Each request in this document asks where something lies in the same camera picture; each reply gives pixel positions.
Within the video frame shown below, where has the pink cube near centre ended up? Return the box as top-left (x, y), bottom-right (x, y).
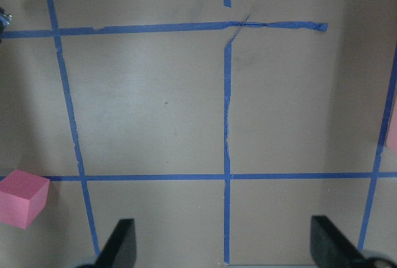
top-left (1, 169), bottom-right (50, 229)

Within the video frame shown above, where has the pink plastic bin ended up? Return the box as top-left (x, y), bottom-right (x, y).
top-left (385, 99), bottom-right (397, 154)

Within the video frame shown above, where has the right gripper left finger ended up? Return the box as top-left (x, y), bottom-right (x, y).
top-left (94, 218), bottom-right (136, 268)

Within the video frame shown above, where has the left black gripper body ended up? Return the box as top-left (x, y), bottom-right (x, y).
top-left (0, 7), bottom-right (12, 36)

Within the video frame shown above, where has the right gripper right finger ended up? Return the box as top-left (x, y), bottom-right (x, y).
top-left (310, 215), bottom-right (367, 268)

